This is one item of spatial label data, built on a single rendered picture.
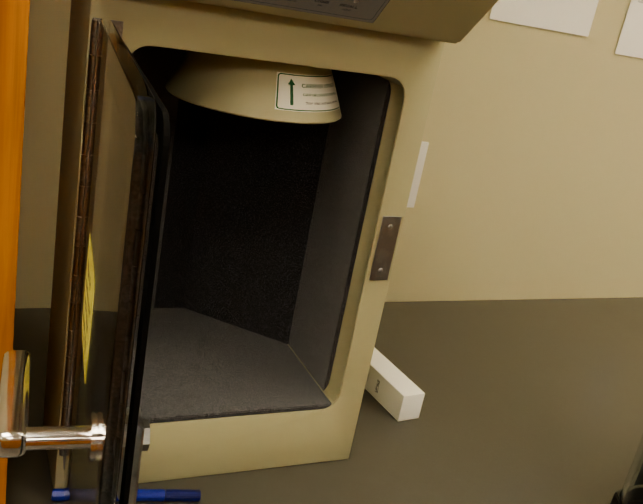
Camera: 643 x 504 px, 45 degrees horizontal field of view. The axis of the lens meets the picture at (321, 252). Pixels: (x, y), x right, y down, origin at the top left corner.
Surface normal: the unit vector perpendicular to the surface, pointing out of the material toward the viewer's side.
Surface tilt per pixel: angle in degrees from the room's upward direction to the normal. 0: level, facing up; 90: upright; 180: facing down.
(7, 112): 90
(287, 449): 90
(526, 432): 0
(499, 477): 0
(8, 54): 90
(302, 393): 0
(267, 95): 66
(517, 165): 90
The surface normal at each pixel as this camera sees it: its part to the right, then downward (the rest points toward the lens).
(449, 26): 0.15, 0.93
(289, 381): 0.18, -0.92
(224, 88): -0.21, -0.11
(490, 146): 0.40, 0.39
